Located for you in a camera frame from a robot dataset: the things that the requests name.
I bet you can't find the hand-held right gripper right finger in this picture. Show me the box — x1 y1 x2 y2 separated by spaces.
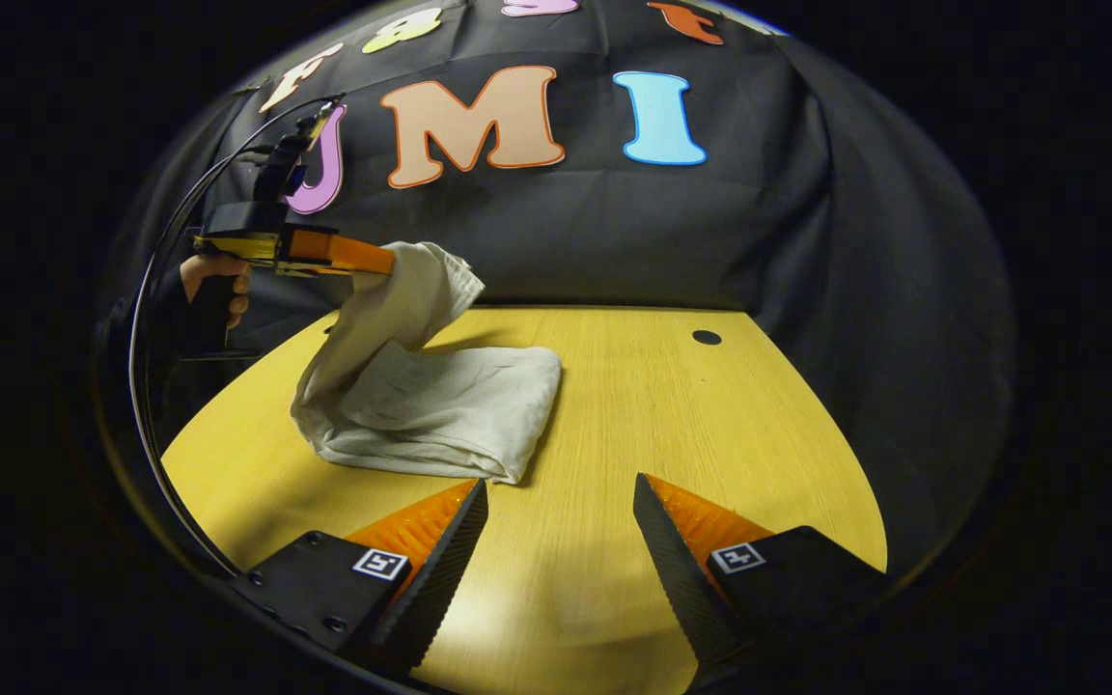
632 472 891 689

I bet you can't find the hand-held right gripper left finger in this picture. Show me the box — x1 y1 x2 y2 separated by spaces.
230 478 490 681

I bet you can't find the black backdrop cloth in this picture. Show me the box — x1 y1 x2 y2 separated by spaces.
96 0 1017 582

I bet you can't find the black cable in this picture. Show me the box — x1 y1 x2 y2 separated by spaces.
127 92 346 581

